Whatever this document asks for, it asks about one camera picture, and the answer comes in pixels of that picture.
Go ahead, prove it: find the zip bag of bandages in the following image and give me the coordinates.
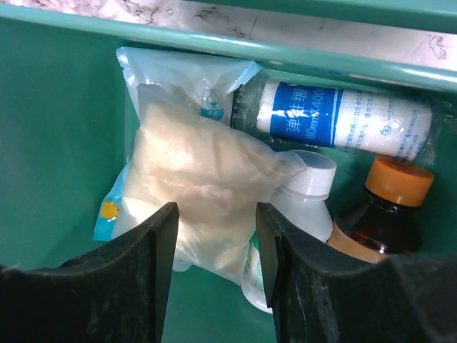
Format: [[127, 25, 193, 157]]
[[112, 84, 306, 284]]

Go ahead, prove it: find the blue cotton swab bag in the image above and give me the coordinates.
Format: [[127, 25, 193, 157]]
[[93, 46, 260, 242]]

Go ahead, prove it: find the white bottle blue label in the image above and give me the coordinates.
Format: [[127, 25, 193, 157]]
[[230, 76, 438, 160]]

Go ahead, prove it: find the amber bottle orange label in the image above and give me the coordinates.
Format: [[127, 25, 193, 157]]
[[327, 156, 434, 264]]

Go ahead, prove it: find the green plastic medicine box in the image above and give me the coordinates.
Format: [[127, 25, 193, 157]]
[[1, 2, 456, 342]]

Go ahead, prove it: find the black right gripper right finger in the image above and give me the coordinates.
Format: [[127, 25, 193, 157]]
[[256, 203, 456, 342]]

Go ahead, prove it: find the white bottle green label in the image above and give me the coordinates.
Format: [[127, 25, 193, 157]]
[[241, 150, 337, 314]]

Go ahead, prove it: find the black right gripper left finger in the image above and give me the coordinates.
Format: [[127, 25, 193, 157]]
[[1, 202, 179, 342]]

